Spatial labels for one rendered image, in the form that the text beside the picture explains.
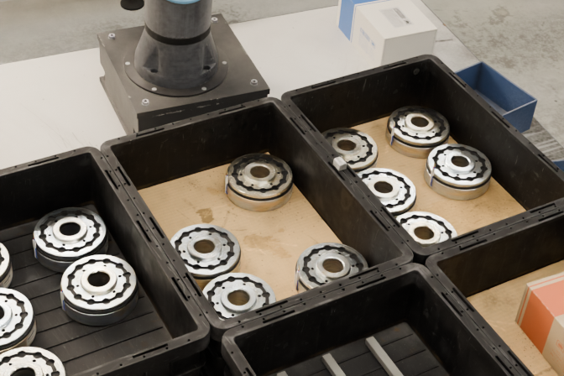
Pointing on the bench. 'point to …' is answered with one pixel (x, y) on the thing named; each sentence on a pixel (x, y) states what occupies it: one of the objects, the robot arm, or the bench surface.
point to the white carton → (383, 23)
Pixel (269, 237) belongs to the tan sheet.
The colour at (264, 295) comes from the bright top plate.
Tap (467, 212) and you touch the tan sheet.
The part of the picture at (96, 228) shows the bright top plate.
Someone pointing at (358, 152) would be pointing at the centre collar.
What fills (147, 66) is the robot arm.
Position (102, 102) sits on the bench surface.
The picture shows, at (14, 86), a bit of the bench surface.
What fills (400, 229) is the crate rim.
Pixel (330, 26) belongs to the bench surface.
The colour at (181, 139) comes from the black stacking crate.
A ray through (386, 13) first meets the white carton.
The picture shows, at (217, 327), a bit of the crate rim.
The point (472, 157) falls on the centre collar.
